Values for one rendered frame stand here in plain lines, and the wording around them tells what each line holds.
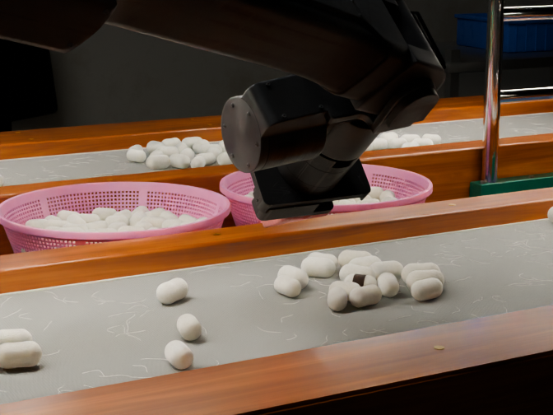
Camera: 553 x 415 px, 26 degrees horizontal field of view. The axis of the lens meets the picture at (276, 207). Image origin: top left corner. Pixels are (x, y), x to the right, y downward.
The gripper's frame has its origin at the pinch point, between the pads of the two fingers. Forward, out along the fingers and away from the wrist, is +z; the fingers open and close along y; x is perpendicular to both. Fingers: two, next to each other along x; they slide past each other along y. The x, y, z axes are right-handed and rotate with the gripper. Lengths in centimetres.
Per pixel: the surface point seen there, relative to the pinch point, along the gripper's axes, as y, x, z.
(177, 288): 6.2, 1.9, 9.4
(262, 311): 0.4, 6.6, 6.0
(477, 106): -88, -48, 69
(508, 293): -22.9, 10.6, 1.2
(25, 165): -2, -43, 67
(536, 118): -99, -43, 67
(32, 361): 23.1, 9.0, 1.9
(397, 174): -39, -19, 33
